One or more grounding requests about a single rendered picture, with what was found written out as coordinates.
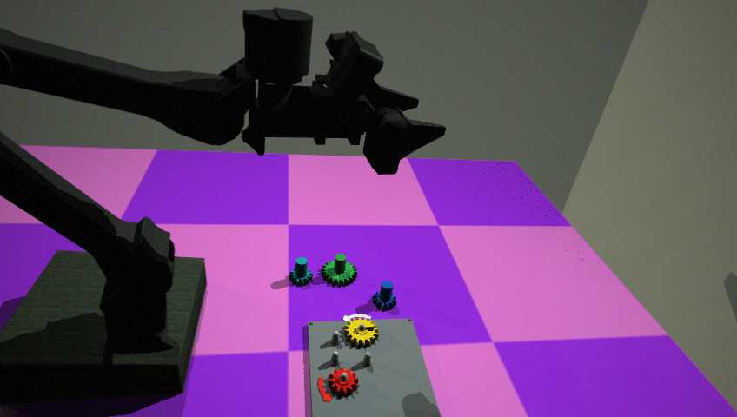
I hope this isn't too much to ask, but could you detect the blue gear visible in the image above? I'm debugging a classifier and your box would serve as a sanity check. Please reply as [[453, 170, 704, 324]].
[[373, 281, 397, 310]]

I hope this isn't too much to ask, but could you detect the red curved arrow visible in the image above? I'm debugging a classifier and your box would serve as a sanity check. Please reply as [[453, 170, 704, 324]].
[[318, 377, 332, 401]]

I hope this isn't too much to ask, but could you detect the red gear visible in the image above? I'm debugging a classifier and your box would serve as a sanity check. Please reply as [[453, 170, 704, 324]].
[[328, 367, 359, 396]]

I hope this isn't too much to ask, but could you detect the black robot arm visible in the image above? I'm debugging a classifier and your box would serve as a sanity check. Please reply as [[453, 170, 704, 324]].
[[0, 7, 384, 348]]

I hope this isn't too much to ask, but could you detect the white curved arrow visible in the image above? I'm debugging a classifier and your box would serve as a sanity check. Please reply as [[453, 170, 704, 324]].
[[343, 314, 371, 321]]

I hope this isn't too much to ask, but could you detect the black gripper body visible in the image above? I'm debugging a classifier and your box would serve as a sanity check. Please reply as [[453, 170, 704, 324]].
[[306, 81, 407, 175]]

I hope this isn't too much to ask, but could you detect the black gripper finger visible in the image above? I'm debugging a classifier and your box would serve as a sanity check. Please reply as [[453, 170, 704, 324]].
[[366, 79, 419, 112], [395, 107, 446, 160]]

